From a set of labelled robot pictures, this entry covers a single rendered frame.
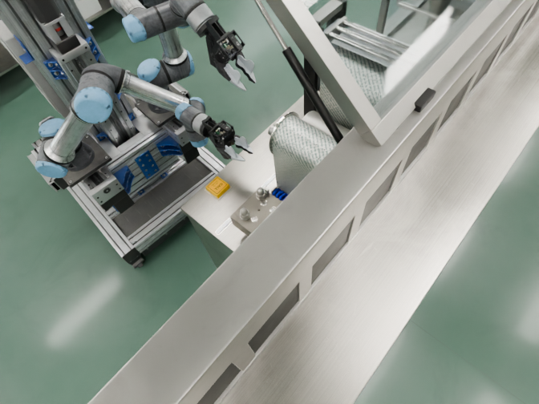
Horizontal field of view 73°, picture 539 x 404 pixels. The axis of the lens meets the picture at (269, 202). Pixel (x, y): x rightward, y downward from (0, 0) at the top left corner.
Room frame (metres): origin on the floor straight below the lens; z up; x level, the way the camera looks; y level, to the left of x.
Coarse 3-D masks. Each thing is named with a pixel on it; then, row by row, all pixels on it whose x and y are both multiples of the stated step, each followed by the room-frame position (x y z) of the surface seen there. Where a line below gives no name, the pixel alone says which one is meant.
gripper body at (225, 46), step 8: (216, 16) 1.00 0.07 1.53; (208, 24) 0.98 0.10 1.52; (216, 24) 0.98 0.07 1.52; (200, 32) 0.98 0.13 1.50; (208, 32) 1.00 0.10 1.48; (216, 32) 0.96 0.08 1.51; (224, 32) 0.98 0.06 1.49; (232, 32) 0.97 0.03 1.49; (216, 40) 0.97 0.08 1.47; (224, 40) 0.95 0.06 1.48; (232, 40) 0.95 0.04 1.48; (216, 48) 0.94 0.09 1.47; (224, 48) 0.94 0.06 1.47; (232, 48) 0.94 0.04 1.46; (240, 48) 0.94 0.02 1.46; (216, 56) 0.95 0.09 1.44; (224, 56) 0.92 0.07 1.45; (232, 56) 0.96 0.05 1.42
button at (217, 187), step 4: (216, 180) 0.87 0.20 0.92; (220, 180) 0.87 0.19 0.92; (208, 184) 0.86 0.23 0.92; (212, 184) 0.85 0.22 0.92; (216, 184) 0.85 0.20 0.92; (220, 184) 0.85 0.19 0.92; (224, 184) 0.85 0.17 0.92; (228, 184) 0.84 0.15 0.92; (208, 188) 0.84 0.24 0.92; (212, 188) 0.83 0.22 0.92; (216, 188) 0.83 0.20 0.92; (220, 188) 0.83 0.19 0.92; (224, 188) 0.83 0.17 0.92; (228, 188) 0.84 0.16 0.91; (212, 192) 0.82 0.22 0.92; (216, 192) 0.81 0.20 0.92; (220, 192) 0.81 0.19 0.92; (224, 192) 0.82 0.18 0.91; (216, 196) 0.80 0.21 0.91; (220, 196) 0.80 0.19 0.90
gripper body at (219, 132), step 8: (208, 120) 0.97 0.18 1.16; (224, 120) 0.96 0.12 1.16; (208, 128) 0.95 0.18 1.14; (216, 128) 0.93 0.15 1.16; (224, 128) 0.92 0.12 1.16; (232, 128) 0.93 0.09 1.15; (208, 136) 0.97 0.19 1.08; (216, 136) 0.91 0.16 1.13; (224, 136) 0.90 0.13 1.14; (232, 136) 0.92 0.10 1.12; (216, 144) 0.91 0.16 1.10; (224, 144) 0.89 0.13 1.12; (232, 144) 0.91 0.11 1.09
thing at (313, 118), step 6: (306, 114) 0.86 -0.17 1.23; (312, 114) 0.86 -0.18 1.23; (318, 114) 0.86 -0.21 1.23; (306, 120) 0.83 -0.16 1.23; (312, 120) 0.83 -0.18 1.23; (318, 120) 0.82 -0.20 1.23; (318, 126) 0.80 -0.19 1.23; (324, 126) 0.80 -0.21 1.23; (342, 126) 0.80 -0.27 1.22; (342, 132) 0.76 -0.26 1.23
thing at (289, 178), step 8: (280, 160) 0.71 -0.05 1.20; (280, 168) 0.71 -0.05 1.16; (288, 168) 0.69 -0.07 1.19; (280, 176) 0.71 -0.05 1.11; (288, 176) 0.69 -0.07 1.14; (296, 176) 0.66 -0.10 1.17; (304, 176) 0.64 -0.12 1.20; (280, 184) 0.72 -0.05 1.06; (288, 184) 0.69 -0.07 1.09; (296, 184) 0.66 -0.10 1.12; (288, 192) 0.69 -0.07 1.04
